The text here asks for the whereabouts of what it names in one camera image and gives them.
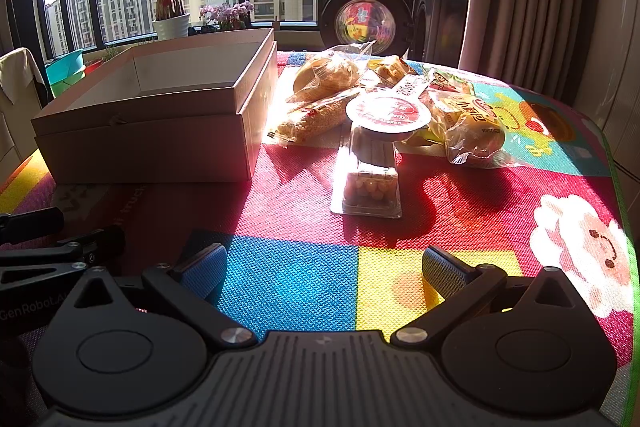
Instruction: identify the round washing machine door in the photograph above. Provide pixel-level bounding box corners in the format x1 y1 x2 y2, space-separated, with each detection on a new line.
320 0 414 56

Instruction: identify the white red snack packet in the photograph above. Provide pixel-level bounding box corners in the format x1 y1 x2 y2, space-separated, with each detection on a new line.
401 74 432 98

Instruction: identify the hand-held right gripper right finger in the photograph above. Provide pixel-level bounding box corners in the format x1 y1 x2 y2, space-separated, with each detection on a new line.
390 245 577 349

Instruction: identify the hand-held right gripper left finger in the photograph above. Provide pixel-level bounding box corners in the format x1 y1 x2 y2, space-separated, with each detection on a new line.
65 243 258 351

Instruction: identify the colourful cartoon play mat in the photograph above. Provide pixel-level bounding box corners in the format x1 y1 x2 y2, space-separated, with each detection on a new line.
0 51 640 427

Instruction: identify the small orange snack packet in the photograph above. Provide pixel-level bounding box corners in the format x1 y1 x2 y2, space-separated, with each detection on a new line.
367 55 419 86

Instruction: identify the dark washing machine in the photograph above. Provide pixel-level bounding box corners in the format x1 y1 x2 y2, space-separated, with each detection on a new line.
412 0 472 68

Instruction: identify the pink flower pot plant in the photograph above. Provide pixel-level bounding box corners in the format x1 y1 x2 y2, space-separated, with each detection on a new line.
199 1 255 32

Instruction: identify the green plastic basin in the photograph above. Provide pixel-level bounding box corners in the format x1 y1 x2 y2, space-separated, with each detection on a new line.
45 48 86 98

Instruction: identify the long bagged bread stick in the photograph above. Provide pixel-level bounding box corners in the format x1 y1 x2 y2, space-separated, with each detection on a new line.
266 88 362 146

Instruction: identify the white cardboard box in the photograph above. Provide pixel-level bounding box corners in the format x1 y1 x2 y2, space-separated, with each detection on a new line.
31 28 279 186

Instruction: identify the yellow label bun packet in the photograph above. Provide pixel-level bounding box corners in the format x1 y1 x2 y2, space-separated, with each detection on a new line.
429 89 509 168

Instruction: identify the clear plastic snack box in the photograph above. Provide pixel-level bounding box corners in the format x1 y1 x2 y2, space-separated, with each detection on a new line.
330 122 404 219

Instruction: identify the chair with white cloth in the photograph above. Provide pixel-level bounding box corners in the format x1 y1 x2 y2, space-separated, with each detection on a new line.
0 48 52 180

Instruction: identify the red lid pudding cup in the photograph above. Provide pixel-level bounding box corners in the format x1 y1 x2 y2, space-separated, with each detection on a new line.
345 96 432 136

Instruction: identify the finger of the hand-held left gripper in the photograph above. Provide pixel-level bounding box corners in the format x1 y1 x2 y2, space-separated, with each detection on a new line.
0 224 126 286
0 207 65 245

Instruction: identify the bread bun clear packet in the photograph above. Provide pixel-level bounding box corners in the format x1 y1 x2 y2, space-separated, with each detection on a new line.
286 49 376 104

